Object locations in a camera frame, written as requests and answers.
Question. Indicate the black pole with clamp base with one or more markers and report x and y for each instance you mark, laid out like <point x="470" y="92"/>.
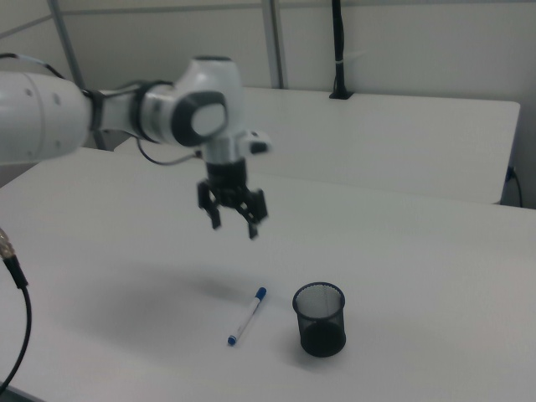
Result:
<point x="338" y="50"/>

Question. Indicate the black mesh pen cup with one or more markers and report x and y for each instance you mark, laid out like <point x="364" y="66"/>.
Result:
<point x="322" y="335"/>

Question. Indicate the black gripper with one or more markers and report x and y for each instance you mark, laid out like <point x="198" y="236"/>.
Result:
<point x="227" y="180"/>

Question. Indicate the white marker with blue cap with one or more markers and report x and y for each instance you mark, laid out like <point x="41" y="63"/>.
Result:
<point x="248" y="316"/>

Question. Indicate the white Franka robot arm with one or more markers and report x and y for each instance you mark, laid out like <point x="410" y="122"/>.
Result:
<point x="42" y="117"/>

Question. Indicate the white neighbouring table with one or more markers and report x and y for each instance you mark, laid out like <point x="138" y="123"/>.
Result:
<point x="377" y="142"/>

